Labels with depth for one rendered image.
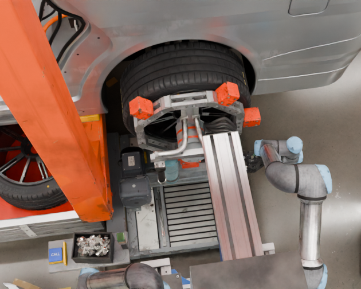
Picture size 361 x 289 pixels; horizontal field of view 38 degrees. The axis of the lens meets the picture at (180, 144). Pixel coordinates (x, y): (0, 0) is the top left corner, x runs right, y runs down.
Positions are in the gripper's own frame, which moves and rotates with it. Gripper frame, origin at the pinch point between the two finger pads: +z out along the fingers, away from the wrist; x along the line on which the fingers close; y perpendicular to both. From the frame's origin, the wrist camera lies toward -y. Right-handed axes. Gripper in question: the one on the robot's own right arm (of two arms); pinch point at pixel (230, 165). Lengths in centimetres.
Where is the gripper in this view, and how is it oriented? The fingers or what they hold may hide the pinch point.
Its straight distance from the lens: 256.4
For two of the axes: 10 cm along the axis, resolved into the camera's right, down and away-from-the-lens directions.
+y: -0.2, -4.3, -9.0
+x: 1.2, 8.9, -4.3
